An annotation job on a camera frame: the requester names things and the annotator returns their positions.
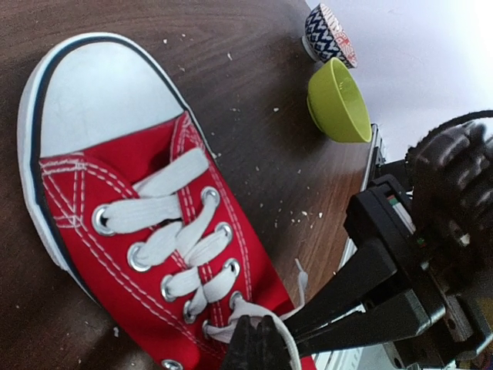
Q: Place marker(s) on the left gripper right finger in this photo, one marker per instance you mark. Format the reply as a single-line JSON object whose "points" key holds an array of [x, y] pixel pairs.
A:
{"points": [[271, 351]]}

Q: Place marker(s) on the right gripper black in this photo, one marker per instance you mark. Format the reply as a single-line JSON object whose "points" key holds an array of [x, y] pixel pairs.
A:
{"points": [[384, 293]]}

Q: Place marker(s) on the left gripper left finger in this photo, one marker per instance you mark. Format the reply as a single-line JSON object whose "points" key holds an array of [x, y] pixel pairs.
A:
{"points": [[247, 346]]}

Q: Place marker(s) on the red canvas sneaker white laces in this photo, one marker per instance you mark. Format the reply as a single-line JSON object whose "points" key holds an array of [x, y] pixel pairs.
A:
{"points": [[126, 196]]}

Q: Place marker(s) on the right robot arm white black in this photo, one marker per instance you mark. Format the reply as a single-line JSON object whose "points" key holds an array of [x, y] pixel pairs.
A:
{"points": [[423, 258]]}

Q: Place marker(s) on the lime green bowl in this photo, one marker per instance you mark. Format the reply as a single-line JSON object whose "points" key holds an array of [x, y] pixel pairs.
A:
{"points": [[336, 105]]}

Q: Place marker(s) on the red patterned bowl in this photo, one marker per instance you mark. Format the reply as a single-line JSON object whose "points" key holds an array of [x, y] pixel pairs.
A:
{"points": [[324, 38]]}

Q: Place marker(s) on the front aluminium rail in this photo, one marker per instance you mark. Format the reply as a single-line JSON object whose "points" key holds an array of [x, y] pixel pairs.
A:
{"points": [[362, 232]]}

